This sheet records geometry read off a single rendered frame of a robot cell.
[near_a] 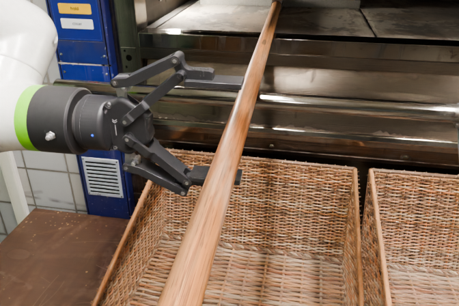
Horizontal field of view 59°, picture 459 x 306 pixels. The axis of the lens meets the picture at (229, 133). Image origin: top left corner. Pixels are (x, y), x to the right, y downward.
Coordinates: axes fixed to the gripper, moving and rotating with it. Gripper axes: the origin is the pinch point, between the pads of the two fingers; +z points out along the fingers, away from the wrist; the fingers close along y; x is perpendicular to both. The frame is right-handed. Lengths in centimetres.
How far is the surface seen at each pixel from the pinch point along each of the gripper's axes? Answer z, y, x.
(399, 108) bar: 24.4, 2.3, -17.1
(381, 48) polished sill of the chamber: 28, 2, -54
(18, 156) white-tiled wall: -79, 43, -56
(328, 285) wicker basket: 21, 60, -34
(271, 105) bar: 3.9, 3.2, -17.3
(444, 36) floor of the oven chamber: 44, 1, -63
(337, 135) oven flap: 20, 24, -50
